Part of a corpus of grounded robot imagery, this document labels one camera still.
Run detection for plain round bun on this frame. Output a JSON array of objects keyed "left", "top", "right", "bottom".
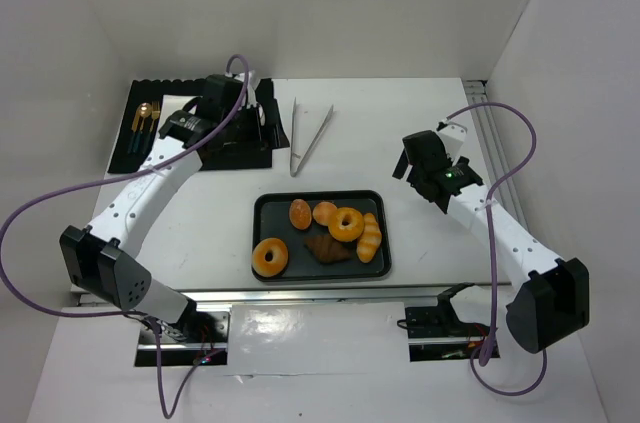
[{"left": 312, "top": 201, "right": 337, "bottom": 227}]

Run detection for metal tongs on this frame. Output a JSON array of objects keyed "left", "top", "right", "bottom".
[{"left": 289, "top": 100, "right": 334, "bottom": 178}]

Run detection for sugared round bun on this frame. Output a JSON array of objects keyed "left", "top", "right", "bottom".
[{"left": 289, "top": 199, "right": 312, "bottom": 231}]

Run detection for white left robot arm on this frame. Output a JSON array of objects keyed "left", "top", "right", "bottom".
[{"left": 60, "top": 71, "right": 254, "bottom": 341}]

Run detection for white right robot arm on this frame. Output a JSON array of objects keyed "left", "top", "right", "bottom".
[{"left": 393, "top": 123, "right": 590, "bottom": 354}]

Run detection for golden striped bread roll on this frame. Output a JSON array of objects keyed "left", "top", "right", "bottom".
[{"left": 356, "top": 213, "right": 382, "bottom": 263}]

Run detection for white square plate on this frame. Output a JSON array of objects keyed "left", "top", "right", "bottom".
[{"left": 157, "top": 95, "right": 201, "bottom": 144}]

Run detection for black placemat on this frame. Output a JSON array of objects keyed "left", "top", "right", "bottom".
[{"left": 108, "top": 78, "right": 290, "bottom": 174}]

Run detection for orange donut on tray centre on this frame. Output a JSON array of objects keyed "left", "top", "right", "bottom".
[{"left": 328, "top": 207, "right": 364, "bottom": 242}]

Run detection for brown chocolate croissant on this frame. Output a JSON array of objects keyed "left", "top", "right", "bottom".
[{"left": 304, "top": 234, "right": 351, "bottom": 265}]

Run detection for black rectangular tray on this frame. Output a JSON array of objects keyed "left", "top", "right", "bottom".
[{"left": 253, "top": 189, "right": 392, "bottom": 284}]

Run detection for orange donut on tray edge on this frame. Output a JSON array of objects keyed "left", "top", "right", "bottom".
[{"left": 252, "top": 238, "right": 289, "bottom": 278}]

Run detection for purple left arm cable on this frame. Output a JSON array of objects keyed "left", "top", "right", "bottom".
[{"left": 0, "top": 53, "right": 256, "bottom": 419}]

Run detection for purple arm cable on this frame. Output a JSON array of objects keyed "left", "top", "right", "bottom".
[
  {"left": 0, "top": 53, "right": 256, "bottom": 419},
  {"left": 444, "top": 101, "right": 547, "bottom": 397}
]

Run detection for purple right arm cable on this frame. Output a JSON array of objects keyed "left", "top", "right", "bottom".
[{"left": 444, "top": 101, "right": 547, "bottom": 397}]

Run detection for aluminium rail right side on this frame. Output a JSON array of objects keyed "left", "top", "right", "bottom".
[{"left": 462, "top": 80, "right": 528, "bottom": 229}]

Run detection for aluminium rail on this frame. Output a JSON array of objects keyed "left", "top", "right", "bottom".
[
  {"left": 74, "top": 283, "right": 511, "bottom": 307},
  {"left": 462, "top": 80, "right": 528, "bottom": 229}
]

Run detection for aluminium rail front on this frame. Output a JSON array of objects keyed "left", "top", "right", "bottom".
[{"left": 74, "top": 283, "right": 511, "bottom": 307}]

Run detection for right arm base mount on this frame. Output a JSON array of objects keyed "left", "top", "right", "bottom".
[{"left": 396, "top": 283, "right": 489, "bottom": 362}]

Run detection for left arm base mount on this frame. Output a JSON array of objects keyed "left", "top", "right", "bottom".
[{"left": 134, "top": 307, "right": 231, "bottom": 368}]

